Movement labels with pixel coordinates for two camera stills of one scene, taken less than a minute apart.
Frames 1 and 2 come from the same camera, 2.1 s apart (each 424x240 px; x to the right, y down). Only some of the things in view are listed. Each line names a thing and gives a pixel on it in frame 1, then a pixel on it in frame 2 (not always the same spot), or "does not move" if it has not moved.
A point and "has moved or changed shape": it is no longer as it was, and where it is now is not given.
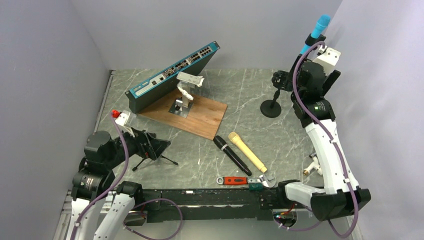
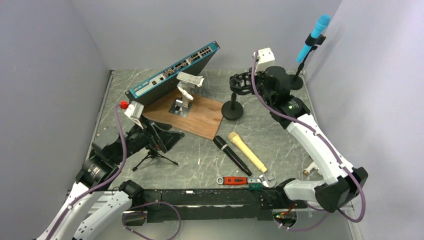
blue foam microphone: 323,21 does not move
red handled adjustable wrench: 264,180 does not move
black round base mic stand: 272,108 has moved or changed shape
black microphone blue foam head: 220,142 does not move
